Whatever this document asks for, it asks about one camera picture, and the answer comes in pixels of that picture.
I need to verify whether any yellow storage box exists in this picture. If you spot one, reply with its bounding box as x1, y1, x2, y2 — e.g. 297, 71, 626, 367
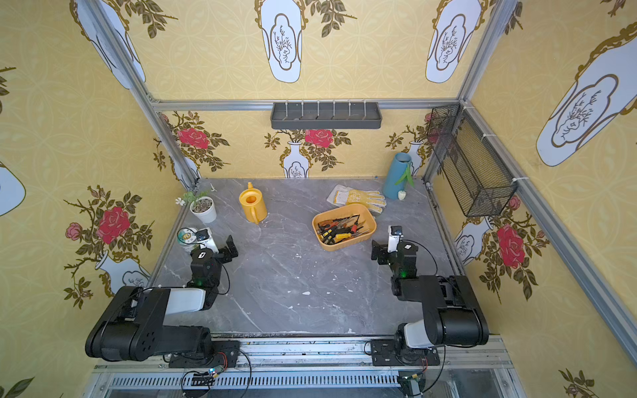
312, 203, 377, 252

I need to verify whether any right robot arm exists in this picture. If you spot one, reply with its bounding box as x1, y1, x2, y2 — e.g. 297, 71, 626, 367
371, 226, 489, 353

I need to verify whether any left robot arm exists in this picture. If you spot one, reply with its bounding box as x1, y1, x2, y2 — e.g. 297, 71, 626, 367
85, 236, 238, 366

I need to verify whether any round tape tin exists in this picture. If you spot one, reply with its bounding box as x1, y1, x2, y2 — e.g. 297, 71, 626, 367
177, 227, 198, 245

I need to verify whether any white potted plant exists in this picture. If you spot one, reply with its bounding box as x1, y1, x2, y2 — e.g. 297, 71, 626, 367
175, 189, 217, 224

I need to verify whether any yellow watering can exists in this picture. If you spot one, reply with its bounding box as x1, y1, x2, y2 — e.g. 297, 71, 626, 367
239, 182, 268, 225

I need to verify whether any teal vase with flower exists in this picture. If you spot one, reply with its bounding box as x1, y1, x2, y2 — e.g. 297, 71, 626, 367
383, 153, 414, 200

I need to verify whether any yellow white work glove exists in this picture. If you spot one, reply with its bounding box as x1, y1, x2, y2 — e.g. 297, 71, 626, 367
327, 185, 387, 214

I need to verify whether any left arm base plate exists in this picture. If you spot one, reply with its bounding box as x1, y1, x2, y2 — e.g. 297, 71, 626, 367
169, 340, 241, 369

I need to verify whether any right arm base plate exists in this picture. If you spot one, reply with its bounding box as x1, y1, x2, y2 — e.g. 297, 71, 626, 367
363, 339, 441, 367

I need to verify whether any black wire mesh basket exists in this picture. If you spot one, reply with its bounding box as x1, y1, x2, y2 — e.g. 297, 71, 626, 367
427, 104, 518, 218

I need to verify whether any grey wall shelf rack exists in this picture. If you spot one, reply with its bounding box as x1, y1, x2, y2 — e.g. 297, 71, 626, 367
270, 100, 383, 130

